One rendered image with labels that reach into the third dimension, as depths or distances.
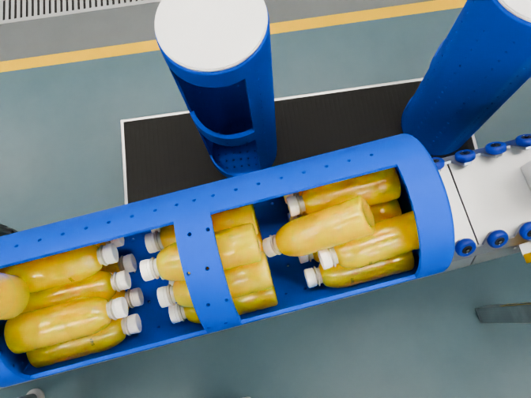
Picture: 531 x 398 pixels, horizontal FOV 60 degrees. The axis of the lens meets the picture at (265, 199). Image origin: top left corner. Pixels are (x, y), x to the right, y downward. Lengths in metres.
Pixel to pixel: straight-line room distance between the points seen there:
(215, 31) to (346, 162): 0.51
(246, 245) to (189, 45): 0.56
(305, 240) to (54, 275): 0.47
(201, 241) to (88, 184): 1.53
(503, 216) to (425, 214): 0.41
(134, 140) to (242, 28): 1.05
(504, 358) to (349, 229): 1.45
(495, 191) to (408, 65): 1.28
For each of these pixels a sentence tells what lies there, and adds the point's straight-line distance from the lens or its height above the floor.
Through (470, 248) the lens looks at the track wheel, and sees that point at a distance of 1.13.
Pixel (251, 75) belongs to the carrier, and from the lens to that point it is 1.22.
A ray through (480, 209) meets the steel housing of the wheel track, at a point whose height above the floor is 0.93.
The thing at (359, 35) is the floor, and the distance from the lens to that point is 2.45.
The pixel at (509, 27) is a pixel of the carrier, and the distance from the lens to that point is 1.35.
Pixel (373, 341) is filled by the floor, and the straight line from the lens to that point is 2.04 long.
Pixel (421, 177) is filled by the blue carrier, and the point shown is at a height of 1.23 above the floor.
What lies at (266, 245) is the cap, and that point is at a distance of 0.91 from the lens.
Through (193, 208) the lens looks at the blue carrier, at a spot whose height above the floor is 1.22.
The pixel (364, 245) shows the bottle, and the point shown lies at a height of 1.15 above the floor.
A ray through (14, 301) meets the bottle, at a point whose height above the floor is 1.29.
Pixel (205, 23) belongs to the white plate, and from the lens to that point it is 1.21.
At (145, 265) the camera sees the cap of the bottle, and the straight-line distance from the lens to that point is 0.87.
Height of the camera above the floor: 2.01
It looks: 75 degrees down
